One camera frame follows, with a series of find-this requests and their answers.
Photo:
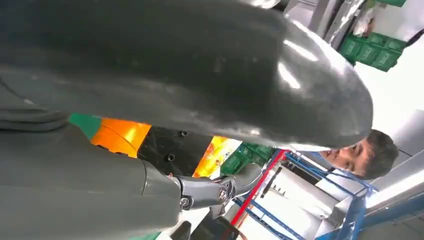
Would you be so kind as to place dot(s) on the blue and red shelf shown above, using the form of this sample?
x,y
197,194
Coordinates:
x,y
256,188

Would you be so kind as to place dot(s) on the green plastic crate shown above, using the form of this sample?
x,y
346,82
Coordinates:
x,y
245,159
351,48
386,59

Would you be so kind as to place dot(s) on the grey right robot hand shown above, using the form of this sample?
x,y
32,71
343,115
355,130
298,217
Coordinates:
x,y
165,66

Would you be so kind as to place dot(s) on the green table mat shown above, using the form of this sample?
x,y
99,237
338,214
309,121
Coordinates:
x,y
84,124

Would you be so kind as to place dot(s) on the person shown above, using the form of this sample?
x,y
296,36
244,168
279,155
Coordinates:
x,y
364,159

